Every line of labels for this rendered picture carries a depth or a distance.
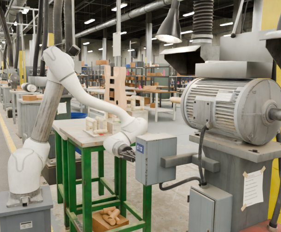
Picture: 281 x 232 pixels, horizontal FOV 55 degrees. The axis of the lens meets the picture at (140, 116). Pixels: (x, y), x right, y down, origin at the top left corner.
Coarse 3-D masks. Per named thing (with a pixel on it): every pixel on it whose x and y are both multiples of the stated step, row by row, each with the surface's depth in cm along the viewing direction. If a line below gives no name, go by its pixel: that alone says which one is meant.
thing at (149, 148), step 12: (144, 144) 113; (156, 144) 114; (168, 144) 117; (144, 156) 113; (156, 156) 115; (144, 168) 114; (156, 168) 116; (168, 168) 119; (144, 180) 115; (156, 180) 116; (168, 180) 120
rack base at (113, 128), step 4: (108, 120) 218; (100, 124) 226; (108, 124) 210; (112, 124) 203; (116, 124) 205; (120, 124) 206; (108, 128) 211; (112, 128) 204; (116, 128) 205; (120, 128) 207; (112, 132) 204; (116, 132) 206
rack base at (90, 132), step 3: (84, 129) 220; (90, 129) 220; (87, 132) 210; (90, 132) 210; (108, 132) 211; (93, 135) 199; (96, 135) 199; (99, 135) 199; (102, 135) 200; (105, 135) 202; (108, 135) 203; (111, 135) 204
